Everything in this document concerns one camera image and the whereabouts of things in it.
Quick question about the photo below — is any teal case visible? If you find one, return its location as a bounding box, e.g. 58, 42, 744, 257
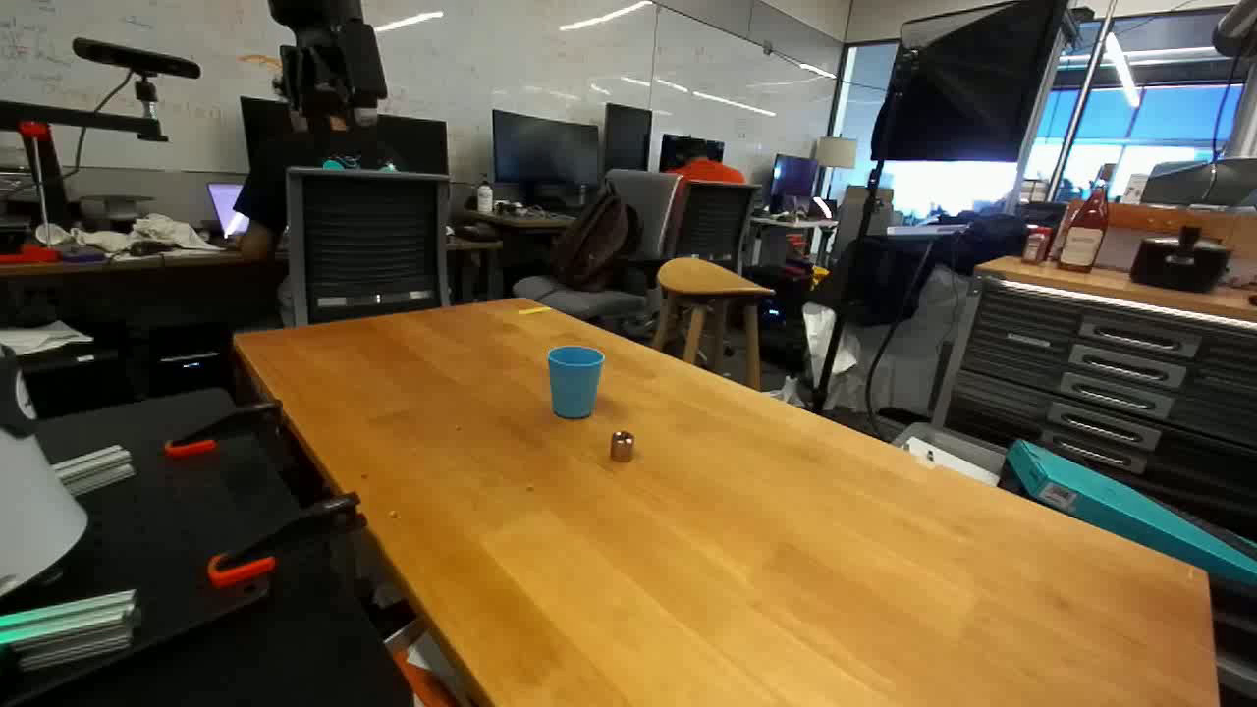
1007, 439, 1257, 587

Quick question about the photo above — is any black computer monitor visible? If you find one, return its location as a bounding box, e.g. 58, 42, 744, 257
490, 109, 600, 190

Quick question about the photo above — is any black softbox light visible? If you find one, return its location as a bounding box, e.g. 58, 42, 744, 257
873, 0, 1068, 163

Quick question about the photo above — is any small silver object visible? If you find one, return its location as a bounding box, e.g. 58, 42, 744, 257
608, 434, 636, 465

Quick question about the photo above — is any blue plastic cup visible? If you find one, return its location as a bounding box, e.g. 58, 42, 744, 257
545, 347, 605, 420

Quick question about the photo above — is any grey drawer cabinet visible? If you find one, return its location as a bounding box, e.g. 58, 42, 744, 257
934, 257, 1257, 528

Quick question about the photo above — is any orange-tipped black clamp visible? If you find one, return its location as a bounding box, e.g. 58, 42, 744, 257
206, 495, 359, 589
161, 400, 280, 458

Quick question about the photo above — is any grey office chair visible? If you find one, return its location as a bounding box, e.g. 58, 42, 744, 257
513, 170, 680, 337

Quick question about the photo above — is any wooden stool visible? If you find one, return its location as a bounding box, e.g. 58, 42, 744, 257
653, 257, 771, 388

